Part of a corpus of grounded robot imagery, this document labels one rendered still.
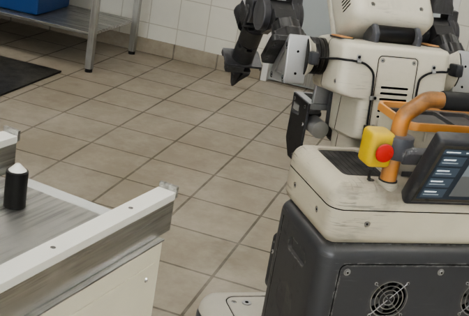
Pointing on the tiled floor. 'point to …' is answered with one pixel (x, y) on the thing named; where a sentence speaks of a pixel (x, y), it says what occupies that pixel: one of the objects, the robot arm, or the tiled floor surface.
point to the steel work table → (91, 16)
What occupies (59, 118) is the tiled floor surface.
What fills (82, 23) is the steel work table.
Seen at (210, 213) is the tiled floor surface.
